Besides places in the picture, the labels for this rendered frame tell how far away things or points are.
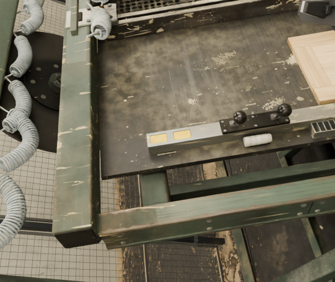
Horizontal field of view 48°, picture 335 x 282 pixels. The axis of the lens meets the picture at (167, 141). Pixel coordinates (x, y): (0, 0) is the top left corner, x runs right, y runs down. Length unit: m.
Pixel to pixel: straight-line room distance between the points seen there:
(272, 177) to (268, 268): 2.08
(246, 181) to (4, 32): 1.41
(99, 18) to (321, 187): 0.83
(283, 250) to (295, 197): 2.07
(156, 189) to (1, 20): 1.32
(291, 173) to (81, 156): 0.60
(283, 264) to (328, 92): 1.97
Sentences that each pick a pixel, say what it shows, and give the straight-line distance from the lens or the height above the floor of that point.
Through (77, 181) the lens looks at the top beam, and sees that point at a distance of 1.01.
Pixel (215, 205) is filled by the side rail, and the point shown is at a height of 1.58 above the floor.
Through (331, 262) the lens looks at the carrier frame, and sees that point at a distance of 1.74.
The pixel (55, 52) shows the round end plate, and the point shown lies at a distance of 2.13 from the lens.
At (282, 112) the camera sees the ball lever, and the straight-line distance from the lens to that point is 1.03.
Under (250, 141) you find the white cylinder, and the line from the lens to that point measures 1.11.
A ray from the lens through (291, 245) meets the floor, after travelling 3.00.
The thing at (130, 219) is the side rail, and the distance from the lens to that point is 0.98.
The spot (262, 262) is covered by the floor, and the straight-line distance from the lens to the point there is 3.23.
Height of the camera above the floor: 2.12
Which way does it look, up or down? 25 degrees down
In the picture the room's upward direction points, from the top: 79 degrees counter-clockwise
